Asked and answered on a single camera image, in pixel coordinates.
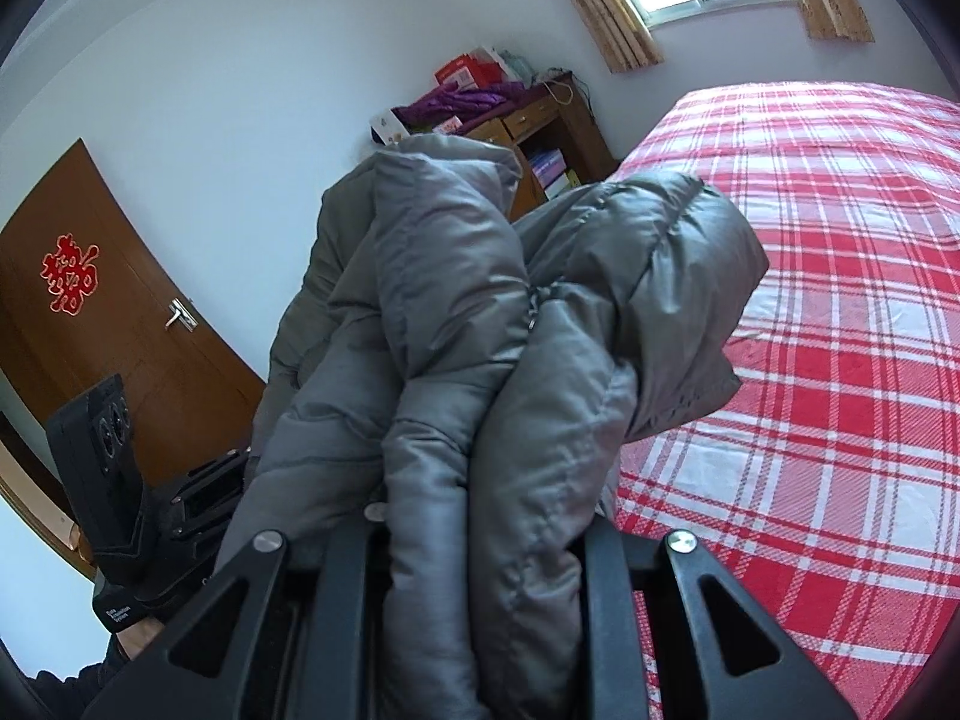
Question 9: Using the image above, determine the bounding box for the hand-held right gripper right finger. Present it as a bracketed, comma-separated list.
[581, 514, 860, 720]

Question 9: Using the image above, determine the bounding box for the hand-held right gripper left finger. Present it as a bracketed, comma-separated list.
[81, 499, 391, 720]

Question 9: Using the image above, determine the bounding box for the stack of books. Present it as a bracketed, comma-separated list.
[525, 150, 582, 200]

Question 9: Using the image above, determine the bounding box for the white printed box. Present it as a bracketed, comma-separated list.
[370, 111, 410, 147]

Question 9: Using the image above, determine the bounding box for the grey puffer jacket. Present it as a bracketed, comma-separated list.
[214, 135, 770, 720]

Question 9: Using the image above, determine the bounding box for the red plaid bed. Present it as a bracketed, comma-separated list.
[600, 82, 960, 720]

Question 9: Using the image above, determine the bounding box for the red paper door decoration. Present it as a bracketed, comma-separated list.
[39, 234, 100, 316]

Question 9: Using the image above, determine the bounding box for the person's left forearm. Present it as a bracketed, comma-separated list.
[15, 615, 162, 720]

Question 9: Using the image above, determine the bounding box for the white bag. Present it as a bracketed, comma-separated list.
[480, 47, 537, 89]

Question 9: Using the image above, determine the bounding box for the purple cloth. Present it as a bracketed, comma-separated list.
[394, 82, 552, 128]

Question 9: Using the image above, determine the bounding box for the brown wooden door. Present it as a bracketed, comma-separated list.
[0, 139, 269, 563]

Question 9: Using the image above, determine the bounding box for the red box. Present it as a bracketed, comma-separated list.
[435, 51, 503, 91]

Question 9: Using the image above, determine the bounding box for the brown wooden cabinet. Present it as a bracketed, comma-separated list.
[465, 75, 620, 222]

